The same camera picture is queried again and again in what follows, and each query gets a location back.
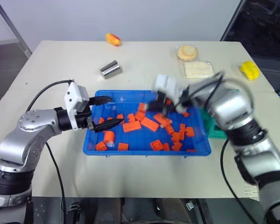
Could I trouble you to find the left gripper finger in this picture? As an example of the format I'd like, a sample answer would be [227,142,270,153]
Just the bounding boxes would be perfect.
[86,117,125,134]
[88,95,114,106]

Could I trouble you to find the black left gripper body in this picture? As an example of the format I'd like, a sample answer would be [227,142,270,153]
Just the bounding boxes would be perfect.
[74,104,94,130]

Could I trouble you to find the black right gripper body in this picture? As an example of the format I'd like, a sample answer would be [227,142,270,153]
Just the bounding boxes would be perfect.
[155,91,176,111]

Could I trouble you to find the blue plastic bin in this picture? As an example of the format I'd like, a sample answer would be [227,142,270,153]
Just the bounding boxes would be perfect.
[83,90,212,157]

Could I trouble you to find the green plastic bin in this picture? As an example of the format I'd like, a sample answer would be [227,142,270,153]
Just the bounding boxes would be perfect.
[199,108,228,140]

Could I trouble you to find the orange cylinder battery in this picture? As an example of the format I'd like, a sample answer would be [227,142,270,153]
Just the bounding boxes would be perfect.
[103,130,116,147]

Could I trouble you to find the large flat orange block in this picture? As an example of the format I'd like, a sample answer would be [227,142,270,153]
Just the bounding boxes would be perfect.
[140,117,160,133]
[122,120,142,133]

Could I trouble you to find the shiny silver metal cylinder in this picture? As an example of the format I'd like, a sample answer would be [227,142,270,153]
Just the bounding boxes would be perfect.
[99,60,123,80]

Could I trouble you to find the white wafers in clear pack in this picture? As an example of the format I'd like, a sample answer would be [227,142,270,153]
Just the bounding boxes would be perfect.
[179,60,217,80]

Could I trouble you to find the round biscuits in clear pack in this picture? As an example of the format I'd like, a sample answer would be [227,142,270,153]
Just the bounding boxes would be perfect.
[175,44,199,62]

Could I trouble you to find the orange yellow toy hot dog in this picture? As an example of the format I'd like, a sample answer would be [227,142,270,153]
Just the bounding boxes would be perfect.
[105,33,122,47]

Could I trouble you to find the yellow toy lemon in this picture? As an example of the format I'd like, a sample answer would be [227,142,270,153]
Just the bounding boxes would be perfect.
[239,60,260,81]

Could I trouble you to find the metal latch under table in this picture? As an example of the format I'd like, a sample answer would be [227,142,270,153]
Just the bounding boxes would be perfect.
[185,200,197,211]
[66,202,82,224]

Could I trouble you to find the dark window panel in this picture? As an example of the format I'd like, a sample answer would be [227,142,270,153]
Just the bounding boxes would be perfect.
[220,0,280,59]

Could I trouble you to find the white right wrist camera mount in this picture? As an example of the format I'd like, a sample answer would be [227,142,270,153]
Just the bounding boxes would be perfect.
[153,74,189,113]

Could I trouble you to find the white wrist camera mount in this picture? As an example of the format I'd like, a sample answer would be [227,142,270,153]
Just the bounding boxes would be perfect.
[153,74,189,113]
[63,81,89,130]

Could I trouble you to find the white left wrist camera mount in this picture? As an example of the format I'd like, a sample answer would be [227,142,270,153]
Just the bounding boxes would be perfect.
[63,81,89,130]

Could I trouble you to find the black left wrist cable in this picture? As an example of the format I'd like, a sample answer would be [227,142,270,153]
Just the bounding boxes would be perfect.
[25,79,75,115]

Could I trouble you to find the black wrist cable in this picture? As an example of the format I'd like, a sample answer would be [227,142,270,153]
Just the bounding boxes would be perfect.
[189,71,256,113]
[25,79,75,115]

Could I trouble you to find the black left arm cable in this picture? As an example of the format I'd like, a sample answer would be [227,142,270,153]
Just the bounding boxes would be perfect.
[44,140,67,224]

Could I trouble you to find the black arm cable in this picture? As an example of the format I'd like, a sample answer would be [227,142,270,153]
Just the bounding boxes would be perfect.
[220,138,271,224]
[44,140,67,224]

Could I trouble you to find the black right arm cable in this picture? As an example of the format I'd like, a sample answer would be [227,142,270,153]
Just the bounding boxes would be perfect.
[220,138,271,224]

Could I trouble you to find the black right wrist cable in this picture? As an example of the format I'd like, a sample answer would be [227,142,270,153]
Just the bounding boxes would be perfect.
[189,71,256,113]

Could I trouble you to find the grey metal frame post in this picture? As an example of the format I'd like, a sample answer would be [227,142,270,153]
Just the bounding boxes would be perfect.
[0,0,33,57]

